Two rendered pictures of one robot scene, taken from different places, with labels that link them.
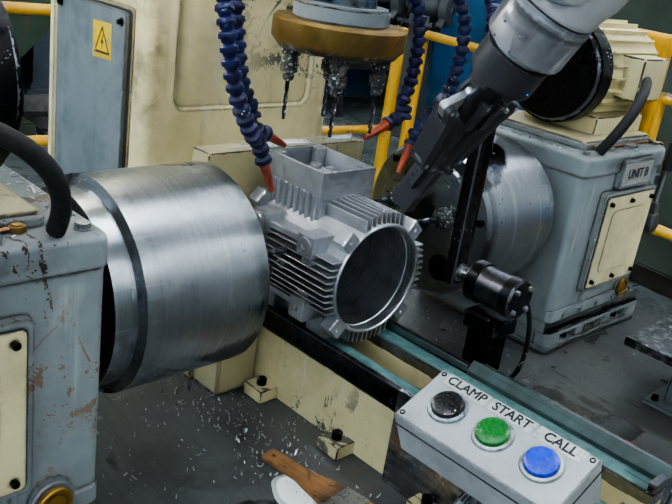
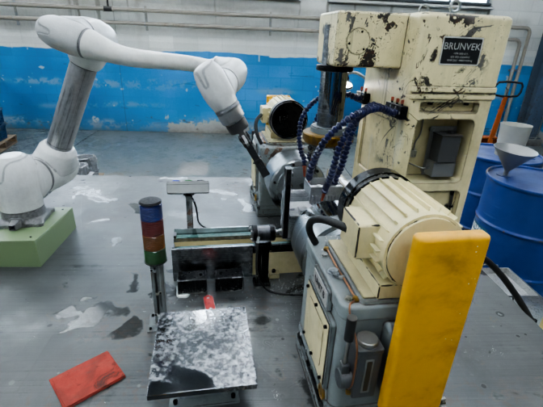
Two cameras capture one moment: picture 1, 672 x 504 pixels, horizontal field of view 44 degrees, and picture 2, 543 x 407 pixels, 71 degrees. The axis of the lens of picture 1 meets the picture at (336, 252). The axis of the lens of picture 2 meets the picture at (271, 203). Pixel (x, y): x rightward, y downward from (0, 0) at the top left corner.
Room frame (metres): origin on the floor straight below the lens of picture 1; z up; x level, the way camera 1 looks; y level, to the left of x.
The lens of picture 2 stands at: (1.79, -1.14, 1.63)
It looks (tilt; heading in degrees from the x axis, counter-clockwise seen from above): 24 degrees down; 126
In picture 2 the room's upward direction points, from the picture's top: 2 degrees clockwise
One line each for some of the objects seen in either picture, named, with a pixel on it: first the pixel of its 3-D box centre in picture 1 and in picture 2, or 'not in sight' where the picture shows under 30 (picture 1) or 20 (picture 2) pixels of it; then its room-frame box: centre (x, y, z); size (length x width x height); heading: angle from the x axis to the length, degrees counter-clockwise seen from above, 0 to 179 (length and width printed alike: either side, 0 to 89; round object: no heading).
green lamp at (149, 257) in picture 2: not in sight; (155, 253); (0.97, -0.59, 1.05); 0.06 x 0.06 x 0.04
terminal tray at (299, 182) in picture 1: (318, 182); (322, 190); (1.15, 0.04, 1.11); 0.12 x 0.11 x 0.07; 46
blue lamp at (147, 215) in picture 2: not in sight; (150, 210); (0.97, -0.59, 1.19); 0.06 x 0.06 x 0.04
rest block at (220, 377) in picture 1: (226, 345); not in sight; (1.09, 0.14, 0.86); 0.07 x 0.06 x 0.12; 137
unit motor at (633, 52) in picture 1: (596, 136); (376, 280); (1.57, -0.45, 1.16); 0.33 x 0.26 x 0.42; 137
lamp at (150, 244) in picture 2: not in sight; (153, 239); (0.97, -0.59, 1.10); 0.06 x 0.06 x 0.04
